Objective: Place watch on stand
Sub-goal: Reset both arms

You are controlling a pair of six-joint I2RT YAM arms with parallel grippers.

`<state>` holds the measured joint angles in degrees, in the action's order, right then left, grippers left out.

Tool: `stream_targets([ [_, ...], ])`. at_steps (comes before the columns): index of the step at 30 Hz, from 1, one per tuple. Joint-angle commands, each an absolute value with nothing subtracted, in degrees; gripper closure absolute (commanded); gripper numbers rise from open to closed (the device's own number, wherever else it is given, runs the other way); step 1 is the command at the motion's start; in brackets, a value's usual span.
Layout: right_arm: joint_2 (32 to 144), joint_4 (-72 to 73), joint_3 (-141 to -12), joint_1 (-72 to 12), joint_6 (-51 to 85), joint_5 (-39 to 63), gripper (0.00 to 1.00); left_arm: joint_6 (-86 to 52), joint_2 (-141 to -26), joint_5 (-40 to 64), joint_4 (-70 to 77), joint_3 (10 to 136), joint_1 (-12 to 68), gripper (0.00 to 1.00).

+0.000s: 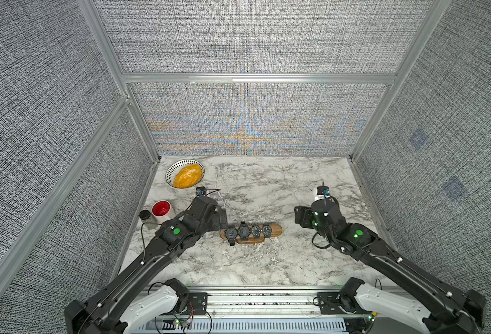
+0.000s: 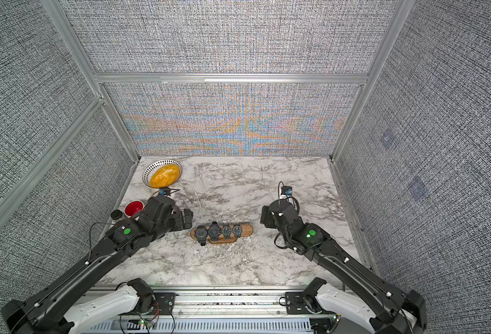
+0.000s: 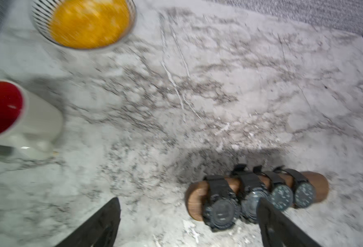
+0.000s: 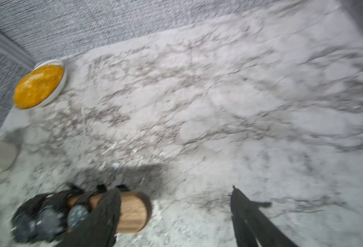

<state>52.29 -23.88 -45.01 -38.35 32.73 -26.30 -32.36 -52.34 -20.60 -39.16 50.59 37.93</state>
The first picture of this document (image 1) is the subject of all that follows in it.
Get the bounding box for black chunky watch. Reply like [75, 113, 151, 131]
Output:
[237, 221, 251, 242]
[224, 228, 238, 246]

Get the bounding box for black slim watch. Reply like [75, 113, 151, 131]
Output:
[262, 225, 273, 238]
[251, 225, 262, 239]

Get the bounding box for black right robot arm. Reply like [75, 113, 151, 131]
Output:
[294, 197, 486, 333]

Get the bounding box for left white arm base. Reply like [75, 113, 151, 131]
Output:
[120, 278, 190, 333]

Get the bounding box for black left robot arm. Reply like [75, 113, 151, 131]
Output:
[64, 196, 218, 333]

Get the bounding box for right white arm base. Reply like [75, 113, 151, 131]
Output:
[339, 278, 431, 333]

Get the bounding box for orange food in bowl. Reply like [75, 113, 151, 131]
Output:
[173, 164, 203, 189]

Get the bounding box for white mug red inside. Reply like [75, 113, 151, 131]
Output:
[152, 200, 176, 224]

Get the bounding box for white patterned bowl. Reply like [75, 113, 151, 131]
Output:
[165, 159, 205, 189]

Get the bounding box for small jar black lid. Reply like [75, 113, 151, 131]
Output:
[139, 210, 158, 226]

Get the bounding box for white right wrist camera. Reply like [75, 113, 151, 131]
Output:
[314, 185, 330, 201]

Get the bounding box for aluminium front rail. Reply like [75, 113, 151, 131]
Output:
[144, 285, 397, 320]

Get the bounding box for white vented cable duct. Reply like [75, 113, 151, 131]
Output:
[133, 317, 348, 334]

